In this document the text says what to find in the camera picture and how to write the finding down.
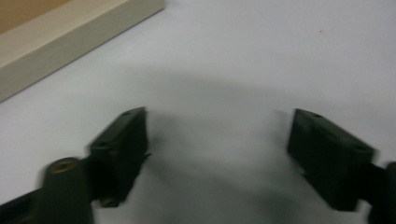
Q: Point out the wooden picture frame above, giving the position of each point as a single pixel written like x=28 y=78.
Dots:
x=46 y=40

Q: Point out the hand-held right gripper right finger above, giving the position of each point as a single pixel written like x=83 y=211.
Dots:
x=330 y=161

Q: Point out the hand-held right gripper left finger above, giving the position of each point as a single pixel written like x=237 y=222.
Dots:
x=121 y=149

